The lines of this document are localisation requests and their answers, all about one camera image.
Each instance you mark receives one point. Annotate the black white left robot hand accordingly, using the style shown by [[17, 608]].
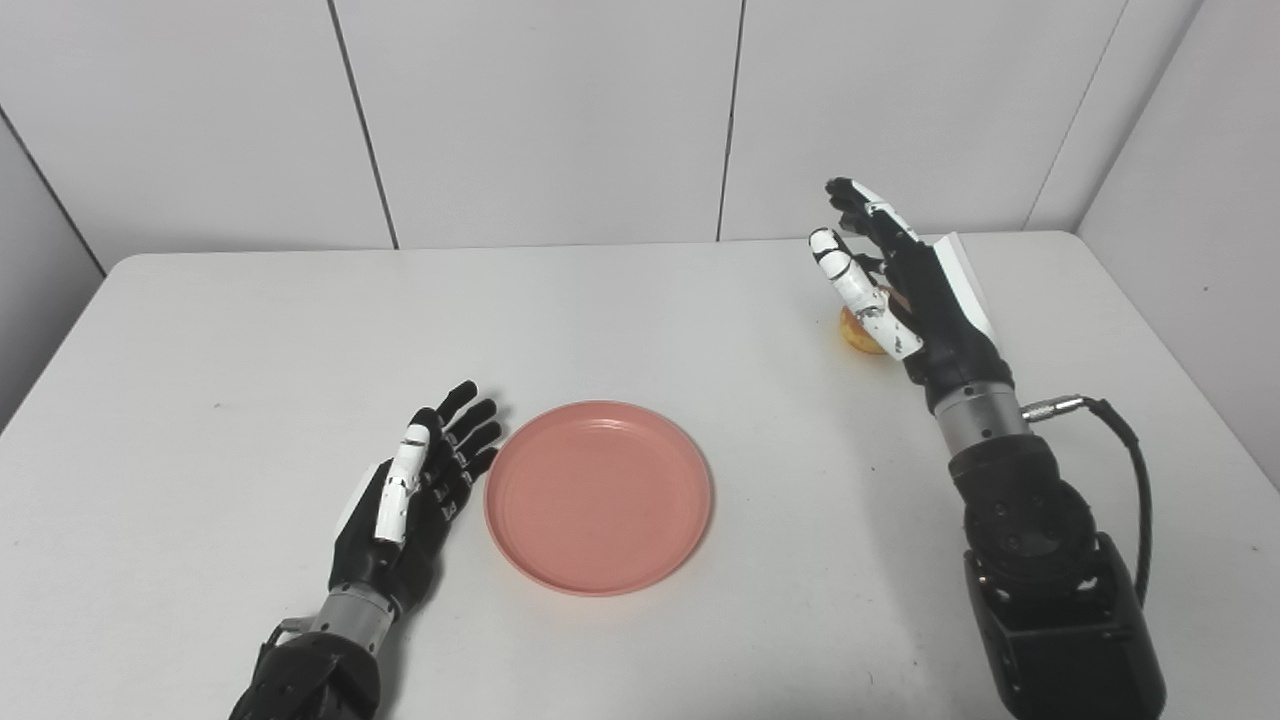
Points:
[[390, 560]]

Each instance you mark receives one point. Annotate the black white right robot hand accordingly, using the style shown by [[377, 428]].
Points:
[[940, 320]]

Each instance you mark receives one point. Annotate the cream puff pastry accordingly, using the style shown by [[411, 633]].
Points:
[[856, 337]]

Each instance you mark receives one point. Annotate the pink round plate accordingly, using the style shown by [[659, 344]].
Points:
[[598, 498]]

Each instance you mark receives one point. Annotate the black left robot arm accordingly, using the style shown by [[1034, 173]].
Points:
[[320, 675]]

